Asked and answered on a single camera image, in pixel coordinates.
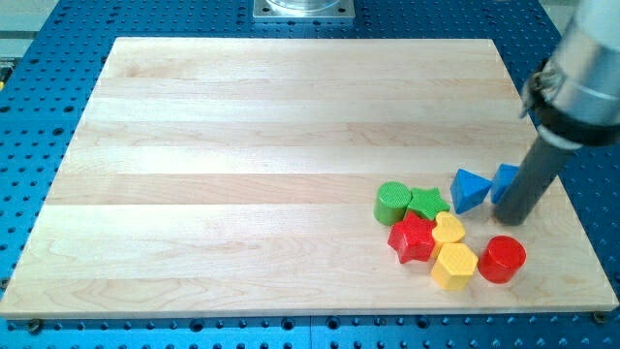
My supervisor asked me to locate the light wooden board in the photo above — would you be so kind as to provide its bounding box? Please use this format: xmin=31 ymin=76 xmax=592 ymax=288
xmin=1 ymin=37 xmax=618 ymax=319

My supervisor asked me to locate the green star block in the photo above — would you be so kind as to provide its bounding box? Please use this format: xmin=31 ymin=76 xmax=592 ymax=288
xmin=407 ymin=187 xmax=450 ymax=220

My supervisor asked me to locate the black clamp bolt left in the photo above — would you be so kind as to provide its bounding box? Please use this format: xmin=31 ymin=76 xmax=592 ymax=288
xmin=26 ymin=319 xmax=43 ymax=335

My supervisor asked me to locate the black clamp bolt right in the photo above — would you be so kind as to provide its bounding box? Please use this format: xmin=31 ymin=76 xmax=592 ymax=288
xmin=591 ymin=311 xmax=607 ymax=325

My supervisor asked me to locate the black clamp bolt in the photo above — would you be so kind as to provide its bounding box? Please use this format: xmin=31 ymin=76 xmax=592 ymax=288
xmin=591 ymin=311 xmax=607 ymax=325
xmin=26 ymin=319 xmax=43 ymax=335

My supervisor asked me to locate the yellow hexagon block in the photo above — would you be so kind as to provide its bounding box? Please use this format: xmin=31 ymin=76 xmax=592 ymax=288
xmin=431 ymin=242 xmax=479 ymax=291

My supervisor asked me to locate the blue triangle block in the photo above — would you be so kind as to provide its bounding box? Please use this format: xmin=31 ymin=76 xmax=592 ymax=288
xmin=450 ymin=169 xmax=492 ymax=214

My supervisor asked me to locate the red cylinder block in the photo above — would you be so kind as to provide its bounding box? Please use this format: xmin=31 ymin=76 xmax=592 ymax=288
xmin=478 ymin=236 xmax=527 ymax=284

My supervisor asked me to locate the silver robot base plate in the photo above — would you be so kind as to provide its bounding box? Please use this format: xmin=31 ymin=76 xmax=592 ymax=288
xmin=252 ymin=0 xmax=356 ymax=22

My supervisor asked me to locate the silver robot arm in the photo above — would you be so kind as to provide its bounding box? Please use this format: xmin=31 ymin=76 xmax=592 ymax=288
xmin=522 ymin=0 xmax=619 ymax=150

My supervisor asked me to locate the yellow heart block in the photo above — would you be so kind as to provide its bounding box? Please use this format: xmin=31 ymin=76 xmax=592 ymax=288
xmin=431 ymin=211 xmax=466 ymax=258

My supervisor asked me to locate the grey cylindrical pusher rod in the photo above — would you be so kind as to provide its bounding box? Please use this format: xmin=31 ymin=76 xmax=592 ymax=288
xmin=494 ymin=136 xmax=579 ymax=226

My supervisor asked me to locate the green cylinder block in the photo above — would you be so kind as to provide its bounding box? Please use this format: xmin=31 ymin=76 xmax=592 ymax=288
xmin=373 ymin=181 xmax=412 ymax=226

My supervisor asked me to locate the blue cube block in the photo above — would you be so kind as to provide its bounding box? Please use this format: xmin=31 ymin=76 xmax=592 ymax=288
xmin=490 ymin=163 xmax=518 ymax=204

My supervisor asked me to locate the red star block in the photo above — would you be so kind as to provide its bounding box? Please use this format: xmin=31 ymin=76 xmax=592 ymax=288
xmin=387 ymin=211 xmax=436 ymax=264

